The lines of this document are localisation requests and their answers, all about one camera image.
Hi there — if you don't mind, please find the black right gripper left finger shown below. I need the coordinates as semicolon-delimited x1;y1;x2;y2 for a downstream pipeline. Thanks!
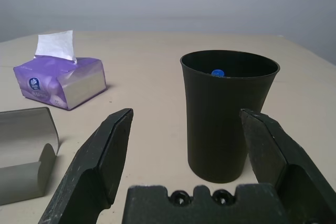
38;108;134;224

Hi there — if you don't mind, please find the flat white tissue sheet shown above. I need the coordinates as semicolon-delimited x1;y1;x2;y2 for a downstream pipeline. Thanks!
34;30;78;65

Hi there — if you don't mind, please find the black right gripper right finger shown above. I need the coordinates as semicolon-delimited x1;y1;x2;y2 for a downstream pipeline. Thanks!
239;108;336;224

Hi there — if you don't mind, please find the purple tissue pack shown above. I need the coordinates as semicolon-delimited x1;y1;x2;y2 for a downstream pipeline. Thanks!
13;55;107;111

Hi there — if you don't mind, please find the black plastic cup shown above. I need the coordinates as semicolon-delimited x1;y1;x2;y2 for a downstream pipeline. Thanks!
180;49;280;184

